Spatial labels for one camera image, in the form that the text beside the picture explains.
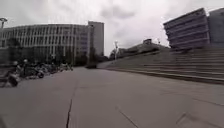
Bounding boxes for thin pole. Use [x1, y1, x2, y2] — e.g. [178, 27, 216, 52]
[113, 40, 120, 62]

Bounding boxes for low dark building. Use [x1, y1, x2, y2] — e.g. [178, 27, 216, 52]
[118, 38, 171, 58]

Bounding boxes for large pale curved building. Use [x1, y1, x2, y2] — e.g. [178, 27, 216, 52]
[0, 21, 105, 66]

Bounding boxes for wide grey stone steps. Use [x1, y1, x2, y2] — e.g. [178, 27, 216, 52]
[97, 46, 224, 85]

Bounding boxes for row of dark trees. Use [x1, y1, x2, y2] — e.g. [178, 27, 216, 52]
[6, 37, 109, 68]

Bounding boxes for grey-blue building with bands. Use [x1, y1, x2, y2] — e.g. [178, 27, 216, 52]
[162, 7, 224, 51]

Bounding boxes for row of parked scooters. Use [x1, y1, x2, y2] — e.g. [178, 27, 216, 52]
[0, 59, 74, 89]

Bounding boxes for street lamp pole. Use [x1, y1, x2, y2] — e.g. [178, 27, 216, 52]
[0, 17, 8, 32]

